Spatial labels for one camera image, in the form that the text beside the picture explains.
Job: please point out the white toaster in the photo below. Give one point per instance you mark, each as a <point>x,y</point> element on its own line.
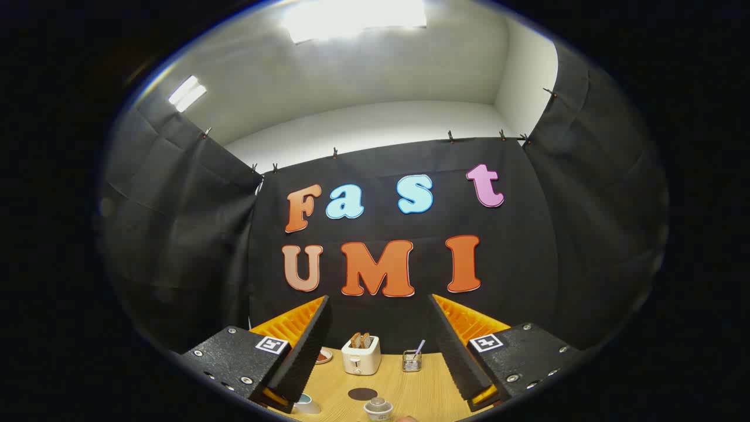
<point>360,360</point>

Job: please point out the round plate with red snacks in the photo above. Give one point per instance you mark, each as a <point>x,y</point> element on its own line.
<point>323,356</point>

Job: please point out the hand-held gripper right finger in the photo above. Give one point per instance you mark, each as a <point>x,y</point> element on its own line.
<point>457,351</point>

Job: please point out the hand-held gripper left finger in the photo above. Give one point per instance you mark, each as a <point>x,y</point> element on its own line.
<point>307,351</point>

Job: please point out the clear juice bottle white label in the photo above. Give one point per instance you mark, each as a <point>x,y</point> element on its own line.
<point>378,408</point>

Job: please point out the large ceiling light panel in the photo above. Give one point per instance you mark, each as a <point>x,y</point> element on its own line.
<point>351,17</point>

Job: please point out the bread slices in toaster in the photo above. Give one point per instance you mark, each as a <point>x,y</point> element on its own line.
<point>361,340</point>

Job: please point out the dark round coaster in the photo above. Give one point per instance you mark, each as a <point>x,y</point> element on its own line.
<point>362,394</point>

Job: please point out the small ceiling light panel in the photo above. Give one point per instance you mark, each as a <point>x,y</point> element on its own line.
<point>187,94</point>

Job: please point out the wooden table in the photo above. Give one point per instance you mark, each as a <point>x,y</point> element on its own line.
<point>410,390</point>

